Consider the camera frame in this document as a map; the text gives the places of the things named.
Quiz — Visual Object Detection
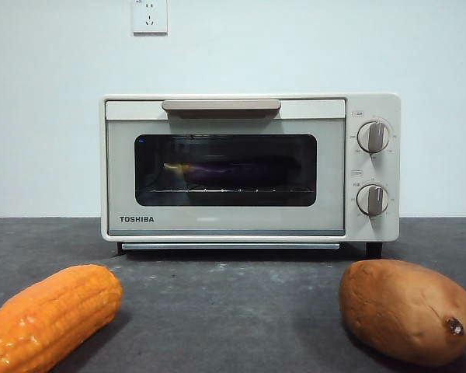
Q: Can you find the purple eggplant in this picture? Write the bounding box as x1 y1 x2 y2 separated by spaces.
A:
163 155 296 188

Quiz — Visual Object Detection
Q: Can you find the glass oven door with handle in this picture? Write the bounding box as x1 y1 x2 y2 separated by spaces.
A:
104 99 347 238

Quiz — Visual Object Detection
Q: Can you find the silver oven crumb tray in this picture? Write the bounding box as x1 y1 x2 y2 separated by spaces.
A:
120 242 341 251

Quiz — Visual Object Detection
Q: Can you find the cream oven knob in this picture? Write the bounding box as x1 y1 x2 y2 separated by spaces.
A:
355 183 390 217
356 120 391 154

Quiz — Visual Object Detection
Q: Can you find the cream Toshiba toaster oven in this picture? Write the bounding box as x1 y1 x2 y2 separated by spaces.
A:
99 92 402 258

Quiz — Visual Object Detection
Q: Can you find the brown sweet potato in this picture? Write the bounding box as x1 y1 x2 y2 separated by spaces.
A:
338 259 466 368

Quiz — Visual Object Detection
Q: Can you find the orange corn cob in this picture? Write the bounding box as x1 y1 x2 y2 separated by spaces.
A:
0 263 124 373

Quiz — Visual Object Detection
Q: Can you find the metal wire oven rack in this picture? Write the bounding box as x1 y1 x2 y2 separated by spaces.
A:
146 186 314 195

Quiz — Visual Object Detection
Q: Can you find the white wall socket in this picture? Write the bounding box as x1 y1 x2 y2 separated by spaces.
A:
132 0 169 37

